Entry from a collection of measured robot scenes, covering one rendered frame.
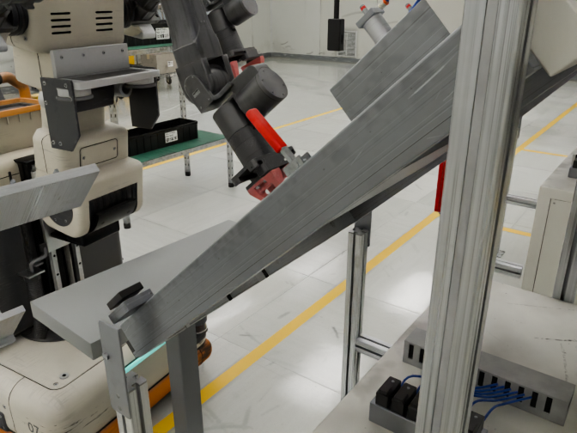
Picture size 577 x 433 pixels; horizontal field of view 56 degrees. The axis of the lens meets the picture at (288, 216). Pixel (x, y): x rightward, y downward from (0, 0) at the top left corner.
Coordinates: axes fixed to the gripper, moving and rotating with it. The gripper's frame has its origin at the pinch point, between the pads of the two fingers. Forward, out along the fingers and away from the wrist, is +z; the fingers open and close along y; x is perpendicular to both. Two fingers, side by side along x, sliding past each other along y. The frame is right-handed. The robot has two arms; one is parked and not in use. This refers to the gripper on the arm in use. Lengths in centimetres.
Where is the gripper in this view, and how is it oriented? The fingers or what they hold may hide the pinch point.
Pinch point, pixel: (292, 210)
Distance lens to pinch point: 85.0
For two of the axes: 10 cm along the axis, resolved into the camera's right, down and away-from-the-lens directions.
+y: 6.0, -3.0, 7.4
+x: -6.0, 4.5, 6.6
